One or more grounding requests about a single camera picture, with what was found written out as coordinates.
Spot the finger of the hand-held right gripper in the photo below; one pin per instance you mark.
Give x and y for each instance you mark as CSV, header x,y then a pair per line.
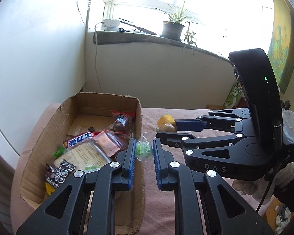
x,y
188,125
171,139

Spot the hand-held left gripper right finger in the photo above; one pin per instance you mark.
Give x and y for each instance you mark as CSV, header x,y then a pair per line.
x,y
157,164

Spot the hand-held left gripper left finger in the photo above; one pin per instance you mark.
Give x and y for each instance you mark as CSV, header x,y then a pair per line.
x,y
132,164

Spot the yellow jelly cup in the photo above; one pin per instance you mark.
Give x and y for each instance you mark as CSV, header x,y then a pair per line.
x,y
166,122

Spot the green jelly candy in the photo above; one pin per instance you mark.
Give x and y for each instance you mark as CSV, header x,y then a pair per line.
x,y
143,149

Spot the pink foil snack packet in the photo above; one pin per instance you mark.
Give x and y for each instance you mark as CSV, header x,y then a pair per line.
x,y
107,143

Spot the red-edged clear snack packet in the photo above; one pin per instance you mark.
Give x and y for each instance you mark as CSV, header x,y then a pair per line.
x,y
122,122

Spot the clear-wrapped cracker pack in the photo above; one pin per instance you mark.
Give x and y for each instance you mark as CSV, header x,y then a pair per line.
x,y
83,156

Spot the brown chocolate bar packet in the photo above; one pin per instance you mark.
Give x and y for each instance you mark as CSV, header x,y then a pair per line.
x,y
78,139

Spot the brown cardboard box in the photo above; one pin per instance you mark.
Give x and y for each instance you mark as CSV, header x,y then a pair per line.
x,y
100,101

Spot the black patterned snack packet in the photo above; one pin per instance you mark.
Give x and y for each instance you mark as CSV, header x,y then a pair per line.
x,y
61,173

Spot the dark brown candy wrapper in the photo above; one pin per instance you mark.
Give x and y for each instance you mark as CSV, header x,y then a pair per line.
x,y
49,169

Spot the yellow candy packet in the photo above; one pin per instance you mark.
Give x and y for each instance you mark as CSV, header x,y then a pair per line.
x,y
49,190

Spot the person's right hand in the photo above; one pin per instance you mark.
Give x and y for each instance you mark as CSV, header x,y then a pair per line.
x,y
245,187

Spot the pink blanket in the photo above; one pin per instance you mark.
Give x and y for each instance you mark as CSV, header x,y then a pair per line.
x,y
186,113

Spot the clear plastic bag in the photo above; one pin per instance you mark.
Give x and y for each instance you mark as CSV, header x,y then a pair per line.
x,y
290,121

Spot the potted spider plant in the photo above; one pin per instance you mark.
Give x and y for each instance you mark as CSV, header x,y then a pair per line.
x,y
172,30

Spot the grey window sill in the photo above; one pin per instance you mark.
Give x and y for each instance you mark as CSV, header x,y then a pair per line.
x,y
127,38

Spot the white power box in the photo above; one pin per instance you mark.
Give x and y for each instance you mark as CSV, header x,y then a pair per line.
x,y
110,24

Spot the white ribbed panel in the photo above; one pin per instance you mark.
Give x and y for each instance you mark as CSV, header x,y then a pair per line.
x,y
0,188

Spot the white wardrobe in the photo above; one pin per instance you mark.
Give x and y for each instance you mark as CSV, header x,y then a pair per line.
x,y
39,53

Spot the landscape wall scroll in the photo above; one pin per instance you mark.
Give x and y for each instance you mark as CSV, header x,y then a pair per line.
x,y
281,44

